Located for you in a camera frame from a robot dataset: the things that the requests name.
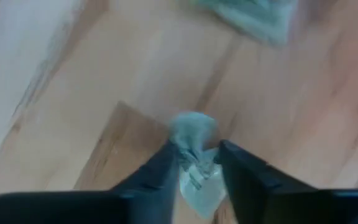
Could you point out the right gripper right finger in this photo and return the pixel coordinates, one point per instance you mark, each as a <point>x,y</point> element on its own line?
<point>269,199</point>

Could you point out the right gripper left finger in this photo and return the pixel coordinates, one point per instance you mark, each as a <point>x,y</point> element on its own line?
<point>148,199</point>

